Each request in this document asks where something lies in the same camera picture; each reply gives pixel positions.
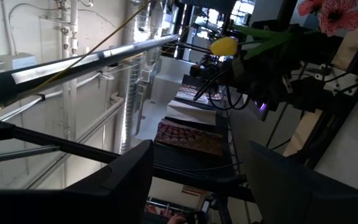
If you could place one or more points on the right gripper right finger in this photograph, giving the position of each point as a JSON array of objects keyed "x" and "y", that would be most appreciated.
[{"x": 278, "y": 177}]

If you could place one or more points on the grey junction box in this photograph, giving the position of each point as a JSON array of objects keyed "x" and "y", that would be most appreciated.
[{"x": 17, "y": 60}]

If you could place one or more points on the white patterned panel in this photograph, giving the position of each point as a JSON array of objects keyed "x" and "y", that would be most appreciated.
[{"x": 191, "y": 93}]

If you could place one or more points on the person's hand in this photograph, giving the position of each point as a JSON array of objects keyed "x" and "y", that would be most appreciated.
[{"x": 176, "y": 220}]

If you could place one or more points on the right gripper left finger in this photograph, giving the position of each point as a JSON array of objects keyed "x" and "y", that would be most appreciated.
[{"x": 129, "y": 171}]

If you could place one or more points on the black frame beam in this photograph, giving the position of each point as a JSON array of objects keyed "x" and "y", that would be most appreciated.
[{"x": 57, "y": 144}]

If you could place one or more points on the silver ventilation duct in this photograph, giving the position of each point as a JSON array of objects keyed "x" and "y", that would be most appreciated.
[{"x": 130, "y": 93}]

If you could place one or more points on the pink flower bunch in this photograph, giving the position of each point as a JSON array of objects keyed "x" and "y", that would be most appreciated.
[{"x": 337, "y": 15}]

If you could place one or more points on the yellow tulip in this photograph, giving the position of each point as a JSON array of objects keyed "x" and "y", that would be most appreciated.
[{"x": 224, "y": 46}]

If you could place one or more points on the red patterned panel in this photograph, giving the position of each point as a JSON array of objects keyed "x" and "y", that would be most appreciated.
[{"x": 188, "y": 137}]

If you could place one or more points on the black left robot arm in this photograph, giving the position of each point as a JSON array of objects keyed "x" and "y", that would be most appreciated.
[{"x": 259, "y": 77}]

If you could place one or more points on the white ceiling pipes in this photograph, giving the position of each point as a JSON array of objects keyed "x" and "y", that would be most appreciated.
[{"x": 68, "y": 93}]

